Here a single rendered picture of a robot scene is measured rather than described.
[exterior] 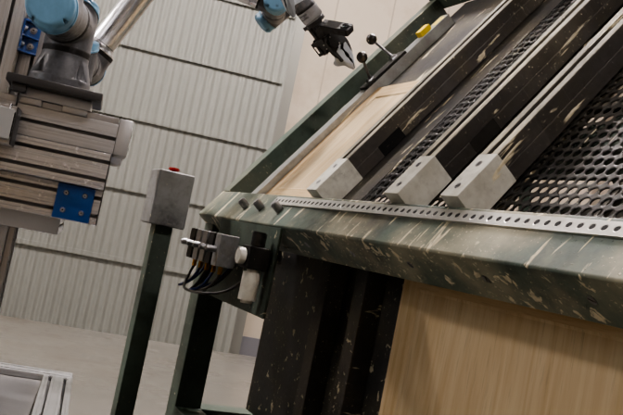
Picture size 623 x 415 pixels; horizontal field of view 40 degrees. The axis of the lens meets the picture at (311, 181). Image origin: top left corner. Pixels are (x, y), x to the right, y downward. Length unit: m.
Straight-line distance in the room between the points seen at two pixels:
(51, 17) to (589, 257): 1.31
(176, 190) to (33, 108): 0.79
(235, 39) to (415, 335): 3.90
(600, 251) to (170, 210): 1.77
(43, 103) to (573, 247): 1.33
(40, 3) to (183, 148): 3.59
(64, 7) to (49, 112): 0.27
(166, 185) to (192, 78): 2.88
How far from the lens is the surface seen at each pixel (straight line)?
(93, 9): 2.22
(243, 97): 5.65
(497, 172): 1.70
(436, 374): 1.97
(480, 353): 1.84
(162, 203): 2.79
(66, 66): 2.16
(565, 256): 1.33
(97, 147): 2.14
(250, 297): 2.25
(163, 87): 5.60
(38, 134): 2.15
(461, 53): 2.46
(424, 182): 1.87
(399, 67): 2.93
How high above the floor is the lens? 0.78
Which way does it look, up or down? 4 degrees up
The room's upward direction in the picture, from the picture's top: 11 degrees clockwise
